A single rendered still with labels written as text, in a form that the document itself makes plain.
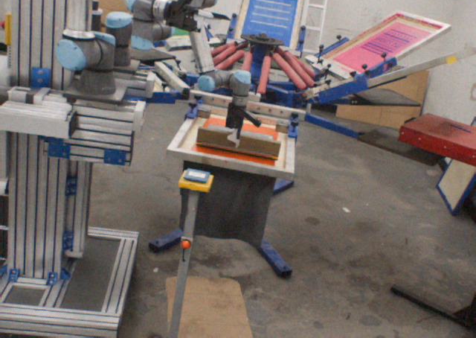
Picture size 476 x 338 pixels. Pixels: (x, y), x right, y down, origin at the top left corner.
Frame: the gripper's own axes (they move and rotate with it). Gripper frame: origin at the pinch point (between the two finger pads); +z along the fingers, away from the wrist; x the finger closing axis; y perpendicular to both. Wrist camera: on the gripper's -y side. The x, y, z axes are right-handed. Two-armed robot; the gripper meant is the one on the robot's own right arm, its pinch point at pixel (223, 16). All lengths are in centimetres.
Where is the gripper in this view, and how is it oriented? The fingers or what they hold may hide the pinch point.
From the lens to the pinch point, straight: 196.2
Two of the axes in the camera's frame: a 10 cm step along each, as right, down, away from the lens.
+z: 9.1, 2.8, -3.1
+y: -2.1, 9.5, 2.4
